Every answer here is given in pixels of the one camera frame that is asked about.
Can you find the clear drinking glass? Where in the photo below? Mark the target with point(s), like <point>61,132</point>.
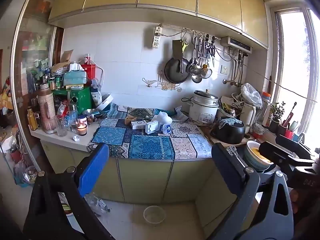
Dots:
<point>61,128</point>

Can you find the black pot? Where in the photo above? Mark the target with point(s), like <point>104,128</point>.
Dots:
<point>230,133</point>

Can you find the white pouch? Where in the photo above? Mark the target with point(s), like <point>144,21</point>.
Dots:
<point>96,97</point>

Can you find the white towel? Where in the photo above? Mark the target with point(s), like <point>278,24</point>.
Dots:
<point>162,117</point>

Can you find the large bowl with yellow inside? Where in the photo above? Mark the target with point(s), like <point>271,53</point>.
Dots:
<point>252,160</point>

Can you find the glass display cabinet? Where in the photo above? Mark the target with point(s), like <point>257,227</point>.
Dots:
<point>30,55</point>

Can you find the white wall socket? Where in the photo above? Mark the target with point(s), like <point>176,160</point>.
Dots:
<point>224,70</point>

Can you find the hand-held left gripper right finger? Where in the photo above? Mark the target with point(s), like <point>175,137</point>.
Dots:
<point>225,163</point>

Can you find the metal ladle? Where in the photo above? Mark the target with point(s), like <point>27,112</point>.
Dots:
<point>196,78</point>

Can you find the metal skimmer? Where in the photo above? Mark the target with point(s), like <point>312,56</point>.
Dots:
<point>195,68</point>

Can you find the plastic bag with scraps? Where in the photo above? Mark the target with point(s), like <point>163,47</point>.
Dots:
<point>25,175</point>

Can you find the knitted dishcloth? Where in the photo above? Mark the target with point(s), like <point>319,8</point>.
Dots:
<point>232,151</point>

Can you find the teal tissue box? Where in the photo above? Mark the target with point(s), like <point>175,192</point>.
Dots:
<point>73,77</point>

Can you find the metal hanging rail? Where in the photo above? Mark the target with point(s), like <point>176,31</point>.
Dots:
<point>175,27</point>

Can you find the clear plastic trash bowl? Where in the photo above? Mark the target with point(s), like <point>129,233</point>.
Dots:
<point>154,216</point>

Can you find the metal strainer spoon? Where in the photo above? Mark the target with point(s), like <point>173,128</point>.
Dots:
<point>207,73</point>

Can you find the stack of small bowls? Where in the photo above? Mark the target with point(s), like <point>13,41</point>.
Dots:
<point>258,131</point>

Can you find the crumpled white paper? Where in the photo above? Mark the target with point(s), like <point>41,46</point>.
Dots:
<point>76,138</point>

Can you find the white power strip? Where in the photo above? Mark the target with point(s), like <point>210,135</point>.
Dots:
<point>156,41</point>

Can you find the brown paper tag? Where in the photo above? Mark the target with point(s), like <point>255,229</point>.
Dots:
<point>130,121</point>

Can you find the black kitchen scissors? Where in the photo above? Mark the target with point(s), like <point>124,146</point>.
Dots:
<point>212,50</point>

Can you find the steel cleaver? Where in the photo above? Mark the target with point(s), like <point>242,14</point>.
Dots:
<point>177,47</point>

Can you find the clear plastic bag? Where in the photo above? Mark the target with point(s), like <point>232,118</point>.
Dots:
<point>251,95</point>

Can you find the white round perforated tray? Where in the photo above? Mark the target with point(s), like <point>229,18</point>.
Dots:
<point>103,103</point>

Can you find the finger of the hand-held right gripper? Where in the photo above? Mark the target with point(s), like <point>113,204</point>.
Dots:
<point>292,145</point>
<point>275,153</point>

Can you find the yellow base cabinets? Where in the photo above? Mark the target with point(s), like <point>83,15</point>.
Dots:
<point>145,180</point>

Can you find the wooden cutting board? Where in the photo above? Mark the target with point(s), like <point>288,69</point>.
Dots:
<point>206,133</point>

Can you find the window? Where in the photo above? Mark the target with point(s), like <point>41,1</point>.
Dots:
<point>292,67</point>

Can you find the white rice cooker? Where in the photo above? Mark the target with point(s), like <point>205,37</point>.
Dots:
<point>202,112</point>

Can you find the brown cardboard box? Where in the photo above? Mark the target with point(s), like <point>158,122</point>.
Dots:
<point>66,56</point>

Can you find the white kettle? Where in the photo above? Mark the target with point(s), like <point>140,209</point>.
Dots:
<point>248,116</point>

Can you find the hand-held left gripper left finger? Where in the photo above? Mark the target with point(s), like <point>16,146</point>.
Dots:
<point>93,170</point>

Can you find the white medicine jar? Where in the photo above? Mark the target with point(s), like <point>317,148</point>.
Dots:
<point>82,119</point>

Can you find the white water heater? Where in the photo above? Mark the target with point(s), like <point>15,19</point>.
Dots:
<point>235,42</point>

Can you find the pink thermos flask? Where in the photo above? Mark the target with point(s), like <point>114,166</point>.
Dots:
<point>47,112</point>

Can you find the crumpled plastic bag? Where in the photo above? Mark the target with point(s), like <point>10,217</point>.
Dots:
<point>97,205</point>

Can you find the black frying pan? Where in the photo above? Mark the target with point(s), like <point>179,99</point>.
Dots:
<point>175,73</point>

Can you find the green box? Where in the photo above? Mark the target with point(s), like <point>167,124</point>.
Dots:
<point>82,100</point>

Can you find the yellow peeler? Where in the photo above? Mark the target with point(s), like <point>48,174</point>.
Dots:
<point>185,45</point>

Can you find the long white printed box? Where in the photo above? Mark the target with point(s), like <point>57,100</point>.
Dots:
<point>138,125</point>

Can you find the candle jar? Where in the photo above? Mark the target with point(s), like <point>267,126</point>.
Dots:
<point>82,131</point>

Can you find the metal sink tap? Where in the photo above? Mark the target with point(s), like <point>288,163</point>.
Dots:
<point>301,137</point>

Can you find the clear glass bottle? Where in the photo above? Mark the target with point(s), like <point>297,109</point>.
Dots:
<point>73,120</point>

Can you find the patterned blue tablecloth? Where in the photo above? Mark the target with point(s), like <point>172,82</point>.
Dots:
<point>147,145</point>

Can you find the potted plant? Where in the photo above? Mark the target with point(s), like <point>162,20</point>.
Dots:
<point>276,112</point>

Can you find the blue knitted pot cloth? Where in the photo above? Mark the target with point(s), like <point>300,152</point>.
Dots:
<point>231,121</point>

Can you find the red cup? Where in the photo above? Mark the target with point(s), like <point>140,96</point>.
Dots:
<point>289,134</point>

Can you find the yellow oil bottle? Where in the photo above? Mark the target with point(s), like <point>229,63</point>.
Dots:
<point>32,121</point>

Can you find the small white box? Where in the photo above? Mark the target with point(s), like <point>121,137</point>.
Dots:
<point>152,128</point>

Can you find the blue white round container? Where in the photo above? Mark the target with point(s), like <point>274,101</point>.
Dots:
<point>166,128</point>

